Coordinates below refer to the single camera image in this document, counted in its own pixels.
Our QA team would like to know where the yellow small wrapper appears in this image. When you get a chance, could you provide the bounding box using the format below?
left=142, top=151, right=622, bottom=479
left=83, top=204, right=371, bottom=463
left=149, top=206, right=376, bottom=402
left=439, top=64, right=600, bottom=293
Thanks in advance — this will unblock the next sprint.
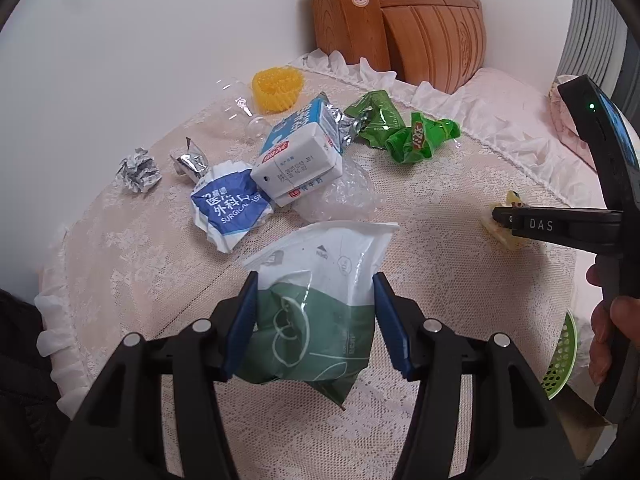
left=480, top=190, right=525, bottom=252

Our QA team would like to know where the green white plastic bag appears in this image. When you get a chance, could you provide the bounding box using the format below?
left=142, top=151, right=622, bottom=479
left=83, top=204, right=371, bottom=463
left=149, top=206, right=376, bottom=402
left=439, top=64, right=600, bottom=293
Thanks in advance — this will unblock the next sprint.
left=236, top=220, right=399, bottom=405

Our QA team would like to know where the printed paper ball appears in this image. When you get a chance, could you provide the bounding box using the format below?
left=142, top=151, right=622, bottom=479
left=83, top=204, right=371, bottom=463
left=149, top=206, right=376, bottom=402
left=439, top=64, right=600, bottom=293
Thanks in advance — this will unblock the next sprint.
left=116, top=148, right=162, bottom=194

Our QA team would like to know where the silver red foil wrapper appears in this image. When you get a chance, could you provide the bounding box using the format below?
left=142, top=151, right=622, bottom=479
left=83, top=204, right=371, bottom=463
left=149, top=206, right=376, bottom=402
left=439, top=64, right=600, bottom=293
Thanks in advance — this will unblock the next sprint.
left=170, top=136, right=209, bottom=183

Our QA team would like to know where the green plastic trash basket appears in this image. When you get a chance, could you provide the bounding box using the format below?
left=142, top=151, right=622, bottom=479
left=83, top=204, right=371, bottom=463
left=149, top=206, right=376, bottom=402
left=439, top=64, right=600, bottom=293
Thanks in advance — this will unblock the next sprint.
left=541, top=311, right=578, bottom=400

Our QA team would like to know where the person right hand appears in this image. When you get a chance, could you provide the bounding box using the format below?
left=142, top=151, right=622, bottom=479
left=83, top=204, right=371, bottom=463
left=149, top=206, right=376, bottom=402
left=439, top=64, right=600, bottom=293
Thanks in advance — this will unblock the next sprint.
left=586, top=263, right=640, bottom=387

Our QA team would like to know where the folded pink blanket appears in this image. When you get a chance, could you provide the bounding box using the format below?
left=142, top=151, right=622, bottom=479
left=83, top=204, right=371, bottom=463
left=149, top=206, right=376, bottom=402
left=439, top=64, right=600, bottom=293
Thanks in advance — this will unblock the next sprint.
left=548, top=75, right=582, bottom=155

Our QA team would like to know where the pink bed mattress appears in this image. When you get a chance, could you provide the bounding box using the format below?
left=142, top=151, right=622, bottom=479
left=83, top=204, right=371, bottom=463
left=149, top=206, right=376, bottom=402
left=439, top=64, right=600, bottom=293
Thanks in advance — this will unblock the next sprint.
left=442, top=68, right=604, bottom=208

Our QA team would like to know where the green candy wrapper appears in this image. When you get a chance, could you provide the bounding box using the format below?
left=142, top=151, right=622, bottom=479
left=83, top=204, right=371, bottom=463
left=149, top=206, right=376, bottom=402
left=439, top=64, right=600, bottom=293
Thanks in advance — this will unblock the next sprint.
left=385, top=112, right=461, bottom=165

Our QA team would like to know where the green foil snack bag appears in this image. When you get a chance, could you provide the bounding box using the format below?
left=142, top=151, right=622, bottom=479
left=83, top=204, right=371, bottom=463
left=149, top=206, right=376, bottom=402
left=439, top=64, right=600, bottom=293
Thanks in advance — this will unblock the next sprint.
left=338, top=90, right=406, bottom=150

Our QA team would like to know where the clear bubble wrap piece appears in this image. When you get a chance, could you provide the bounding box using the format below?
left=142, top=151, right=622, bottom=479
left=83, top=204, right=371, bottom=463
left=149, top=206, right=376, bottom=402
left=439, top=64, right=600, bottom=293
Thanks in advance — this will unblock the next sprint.
left=292, top=156, right=382, bottom=223

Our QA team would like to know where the blue surgical mask wrapper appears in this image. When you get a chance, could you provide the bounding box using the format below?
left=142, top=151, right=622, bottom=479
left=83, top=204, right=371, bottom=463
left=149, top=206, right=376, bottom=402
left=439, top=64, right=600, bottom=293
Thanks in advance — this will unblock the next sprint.
left=190, top=160, right=273, bottom=254

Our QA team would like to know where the blue white milk carton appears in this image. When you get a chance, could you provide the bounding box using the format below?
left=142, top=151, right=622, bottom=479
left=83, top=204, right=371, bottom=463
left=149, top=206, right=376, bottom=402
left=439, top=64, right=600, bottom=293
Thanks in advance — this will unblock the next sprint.
left=250, top=93, right=343, bottom=207

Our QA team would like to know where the yellow plastic cup liner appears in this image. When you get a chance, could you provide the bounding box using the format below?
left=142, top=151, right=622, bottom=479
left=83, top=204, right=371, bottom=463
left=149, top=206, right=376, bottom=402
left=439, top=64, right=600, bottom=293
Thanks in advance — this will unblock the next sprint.
left=252, top=66, right=305, bottom=113

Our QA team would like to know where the clear plastic cup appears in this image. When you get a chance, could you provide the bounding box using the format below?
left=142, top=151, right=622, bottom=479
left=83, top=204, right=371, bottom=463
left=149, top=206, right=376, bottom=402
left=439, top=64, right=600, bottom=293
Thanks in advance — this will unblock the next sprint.
left=215, top=78, right=271, bottom=146

